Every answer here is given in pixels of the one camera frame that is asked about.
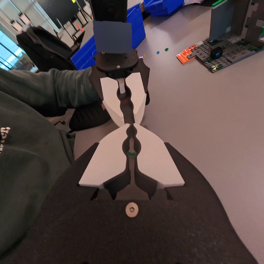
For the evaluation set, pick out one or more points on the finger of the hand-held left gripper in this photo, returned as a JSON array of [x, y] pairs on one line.
[[138, 95], [111, 97]]

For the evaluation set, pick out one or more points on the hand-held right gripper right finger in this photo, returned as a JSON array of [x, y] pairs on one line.
[[159, 163]]

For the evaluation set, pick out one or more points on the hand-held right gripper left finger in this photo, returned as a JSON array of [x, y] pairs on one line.
[[105, 163]]

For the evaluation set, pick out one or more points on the bright green corner plate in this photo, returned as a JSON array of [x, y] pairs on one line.
[[132, 154]]

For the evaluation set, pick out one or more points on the blue plastic bin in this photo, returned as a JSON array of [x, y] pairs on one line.
[[86, 55], [165, 6]]

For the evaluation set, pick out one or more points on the person's left forearm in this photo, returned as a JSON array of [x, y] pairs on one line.
[[49, 88]]

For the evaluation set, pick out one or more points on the person's left hand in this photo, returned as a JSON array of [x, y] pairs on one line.
[[103, 106]]

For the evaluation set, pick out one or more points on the orange brick plate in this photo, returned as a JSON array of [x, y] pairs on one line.
[[186, 55]]

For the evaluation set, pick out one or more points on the black backpack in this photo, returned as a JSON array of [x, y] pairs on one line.
[[49, 47]]

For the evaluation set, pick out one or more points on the black monitor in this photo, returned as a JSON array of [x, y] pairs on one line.
[[62, 6]]

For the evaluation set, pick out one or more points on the grey green brick tower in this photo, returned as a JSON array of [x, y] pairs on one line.
[[231, 37]]

